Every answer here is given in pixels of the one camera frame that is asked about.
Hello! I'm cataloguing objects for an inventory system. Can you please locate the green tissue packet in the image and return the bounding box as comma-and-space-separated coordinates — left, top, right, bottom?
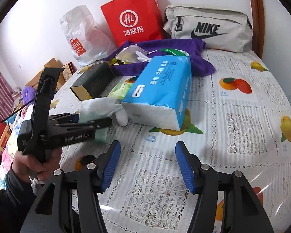
108, 81, 133, 100

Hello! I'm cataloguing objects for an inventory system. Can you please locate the dark green tea tin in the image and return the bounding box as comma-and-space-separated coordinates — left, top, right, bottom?
70, 61, 114, 102

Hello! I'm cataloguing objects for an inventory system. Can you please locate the blue tissue pack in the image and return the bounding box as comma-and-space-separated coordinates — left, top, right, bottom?
121, 59, 192, 131

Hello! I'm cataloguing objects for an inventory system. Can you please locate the white tissue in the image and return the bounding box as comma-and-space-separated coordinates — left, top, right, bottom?
135, 51, 151, 63

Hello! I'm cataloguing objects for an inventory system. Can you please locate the white sponge block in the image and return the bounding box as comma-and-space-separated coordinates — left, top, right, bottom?
115, 44, 149, 63

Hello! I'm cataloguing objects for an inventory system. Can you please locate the brown wooden door frame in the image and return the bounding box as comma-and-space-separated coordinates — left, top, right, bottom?
250, 0, 265, 58

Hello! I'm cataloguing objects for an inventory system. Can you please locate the red Haidilao paper bag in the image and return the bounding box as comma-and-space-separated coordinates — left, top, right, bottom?
101, 0, 165, 46

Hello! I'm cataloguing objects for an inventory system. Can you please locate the white Miniso plastic bag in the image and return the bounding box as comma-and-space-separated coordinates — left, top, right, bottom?
60, 5, 117, 66

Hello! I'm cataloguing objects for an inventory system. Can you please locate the grey Nike pouch bag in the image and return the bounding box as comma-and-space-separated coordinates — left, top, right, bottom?
164, 4, 253, 53

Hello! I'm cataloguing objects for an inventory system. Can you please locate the fruit print tablecloth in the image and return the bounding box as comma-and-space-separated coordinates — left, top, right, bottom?
60, 49, 291, 232

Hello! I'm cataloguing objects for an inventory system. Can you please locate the purple plush toy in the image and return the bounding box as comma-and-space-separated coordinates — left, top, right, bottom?
21, 86, 37, 105

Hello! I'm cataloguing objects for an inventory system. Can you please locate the mint green cloth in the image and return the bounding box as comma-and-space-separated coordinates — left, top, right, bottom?
94, 127, 109, 143

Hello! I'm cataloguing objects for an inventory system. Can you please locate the patterned book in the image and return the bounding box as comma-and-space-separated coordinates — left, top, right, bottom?
62, 62, 77, 82

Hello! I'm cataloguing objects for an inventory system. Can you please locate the yellow mesh pouch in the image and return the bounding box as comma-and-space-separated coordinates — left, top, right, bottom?
110, 57, 131, 66

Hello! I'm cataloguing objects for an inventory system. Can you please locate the wooden headboard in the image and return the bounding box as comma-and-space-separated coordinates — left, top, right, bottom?
25, 58, 66, 91

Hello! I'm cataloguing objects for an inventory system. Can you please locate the purple towel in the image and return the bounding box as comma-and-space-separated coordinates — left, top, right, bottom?
111, 38, 216, 77

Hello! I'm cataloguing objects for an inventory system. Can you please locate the person's left hand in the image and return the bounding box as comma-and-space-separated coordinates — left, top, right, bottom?
11, 147, 62, 183

